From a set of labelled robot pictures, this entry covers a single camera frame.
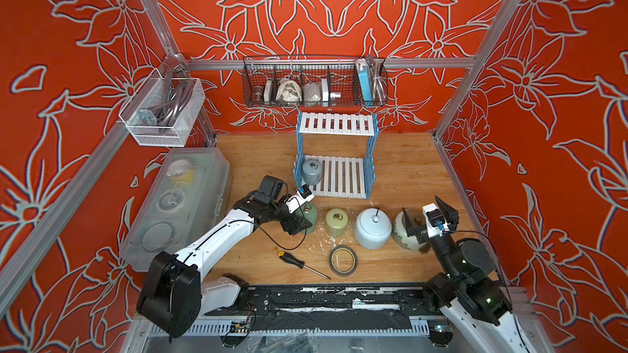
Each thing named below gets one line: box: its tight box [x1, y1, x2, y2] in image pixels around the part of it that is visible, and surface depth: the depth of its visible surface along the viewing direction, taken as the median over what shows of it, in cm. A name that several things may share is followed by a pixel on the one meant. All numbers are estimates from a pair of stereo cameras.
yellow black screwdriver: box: [277, 250, 332, 281], surface depth 83 cm
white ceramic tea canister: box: [354, 207, 393, 251], surface depth 81 cm
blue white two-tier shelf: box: [293, 110, 380, 201], surface depth 99 cm
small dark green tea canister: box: [300, 202, 319, 234], surface depth 80 cm
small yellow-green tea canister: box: [325, 208, 349, 239], surface depth 84 cm
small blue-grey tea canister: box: [302, 158, 323, 186], surface depth 97 cm
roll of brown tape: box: [328, 245, 359, 278], surface depth 81 cm
